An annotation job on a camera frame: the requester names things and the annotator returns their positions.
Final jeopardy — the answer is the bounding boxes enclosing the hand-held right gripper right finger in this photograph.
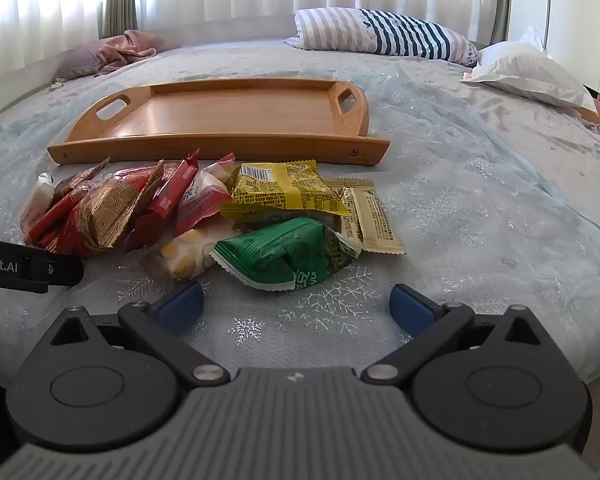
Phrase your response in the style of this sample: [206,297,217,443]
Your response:
[360,284,553,388]

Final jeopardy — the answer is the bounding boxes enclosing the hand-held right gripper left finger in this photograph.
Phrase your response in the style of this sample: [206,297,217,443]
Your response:
[45,280,231,388]

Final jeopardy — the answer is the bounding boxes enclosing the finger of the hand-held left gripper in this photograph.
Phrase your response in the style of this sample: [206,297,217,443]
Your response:
[45,254,84,289]

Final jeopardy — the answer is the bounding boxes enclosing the clear round cracker packet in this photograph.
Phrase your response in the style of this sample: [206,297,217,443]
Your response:
[140,225,241,291]

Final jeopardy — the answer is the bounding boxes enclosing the small red snack bar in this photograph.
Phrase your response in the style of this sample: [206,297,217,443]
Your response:
[25,192,88,247]

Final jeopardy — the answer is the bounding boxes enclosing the gold spiral patterned packet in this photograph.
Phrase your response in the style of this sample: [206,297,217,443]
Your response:
[55,160,166,256]

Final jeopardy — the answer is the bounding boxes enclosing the white candy packet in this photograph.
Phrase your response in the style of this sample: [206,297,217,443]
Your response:
[20,172,56,241]

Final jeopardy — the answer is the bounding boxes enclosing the dark red snack packet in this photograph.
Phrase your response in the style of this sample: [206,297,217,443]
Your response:
[124,210,157,254]

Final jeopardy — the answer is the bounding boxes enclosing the tan snack packet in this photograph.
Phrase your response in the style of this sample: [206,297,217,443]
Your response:
[325,177,407,256]

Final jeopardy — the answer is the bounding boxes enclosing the green snack packet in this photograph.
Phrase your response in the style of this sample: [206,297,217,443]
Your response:
[209,216,363,292]

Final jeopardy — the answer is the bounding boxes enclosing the yellow snack packet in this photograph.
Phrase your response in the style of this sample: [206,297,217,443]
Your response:
[220,160,353,225]

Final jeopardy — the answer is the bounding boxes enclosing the wooden tray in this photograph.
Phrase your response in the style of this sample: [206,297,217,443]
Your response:
[46,78,391,167]

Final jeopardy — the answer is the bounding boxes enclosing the purple pillow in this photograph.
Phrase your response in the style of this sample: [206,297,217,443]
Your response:
[55,37,126,82]

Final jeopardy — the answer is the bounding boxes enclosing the bed with grey sheet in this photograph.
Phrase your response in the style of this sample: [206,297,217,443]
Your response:
[0,35,600,386]

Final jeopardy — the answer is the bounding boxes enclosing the white pillow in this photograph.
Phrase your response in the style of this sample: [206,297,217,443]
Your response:
[460,25,600,111]

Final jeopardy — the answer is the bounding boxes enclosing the striped pillow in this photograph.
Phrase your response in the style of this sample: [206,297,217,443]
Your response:
[284,7,479,67]

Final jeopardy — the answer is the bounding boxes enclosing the white wardrobe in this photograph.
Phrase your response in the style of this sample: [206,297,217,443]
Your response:
[507,0,600,106]

